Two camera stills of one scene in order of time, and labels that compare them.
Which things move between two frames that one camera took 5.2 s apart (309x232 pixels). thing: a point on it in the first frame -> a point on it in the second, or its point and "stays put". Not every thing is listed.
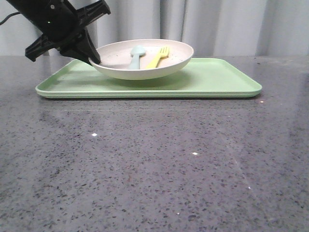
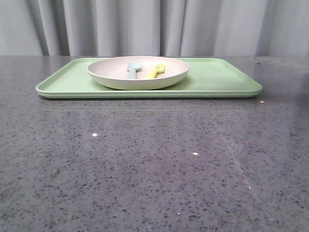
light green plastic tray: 210,78 stays put
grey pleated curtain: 210,27 stays put
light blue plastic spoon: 136,51 -> 132,68
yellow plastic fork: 163,52 -> 160,68
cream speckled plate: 143,59 -> 113,72
